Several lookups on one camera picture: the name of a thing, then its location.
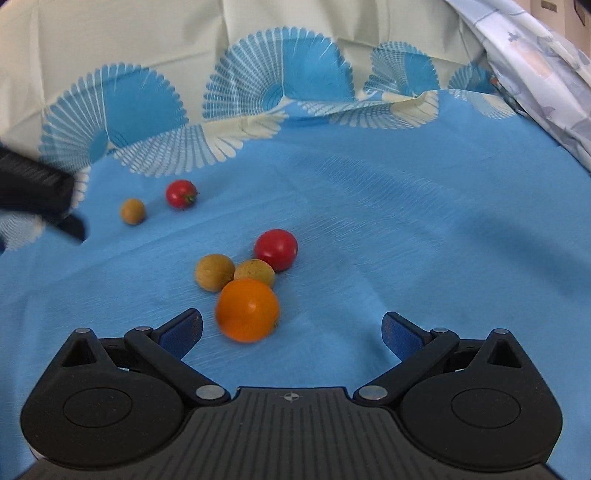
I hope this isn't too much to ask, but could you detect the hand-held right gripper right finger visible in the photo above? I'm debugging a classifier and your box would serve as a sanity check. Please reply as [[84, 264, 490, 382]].
[[353, 311, 532, 408]]

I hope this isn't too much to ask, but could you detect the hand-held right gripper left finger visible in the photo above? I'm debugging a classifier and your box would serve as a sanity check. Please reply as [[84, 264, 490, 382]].
[[58, 308, 232, 408]]

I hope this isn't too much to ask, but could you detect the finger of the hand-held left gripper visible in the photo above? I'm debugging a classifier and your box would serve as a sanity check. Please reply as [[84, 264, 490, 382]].
[[0, 147, 77, 216], [46, 212, 88, 243]]

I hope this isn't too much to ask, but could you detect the tan longan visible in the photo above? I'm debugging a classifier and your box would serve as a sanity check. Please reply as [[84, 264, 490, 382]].
[[194, 254, 236, 293], [120, 198, 147, 225], [234, 259, 276, 289]]

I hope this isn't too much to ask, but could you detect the orange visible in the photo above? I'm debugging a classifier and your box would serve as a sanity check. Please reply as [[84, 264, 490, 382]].
[[215, 278, 281, 343]]

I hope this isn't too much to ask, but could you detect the red cherry tomato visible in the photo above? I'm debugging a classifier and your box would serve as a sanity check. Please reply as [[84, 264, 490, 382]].
[[254, 229, 298, 271], [165, 179, 199, 210]]

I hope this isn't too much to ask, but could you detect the blue fan-print bedsheet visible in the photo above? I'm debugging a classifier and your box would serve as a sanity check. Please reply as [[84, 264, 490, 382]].
[[0, 0, 591, 467]]

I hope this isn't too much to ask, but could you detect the pale patterned cloth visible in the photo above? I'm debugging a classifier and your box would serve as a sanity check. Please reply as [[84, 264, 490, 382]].
[[445, 0, 591, 174]]

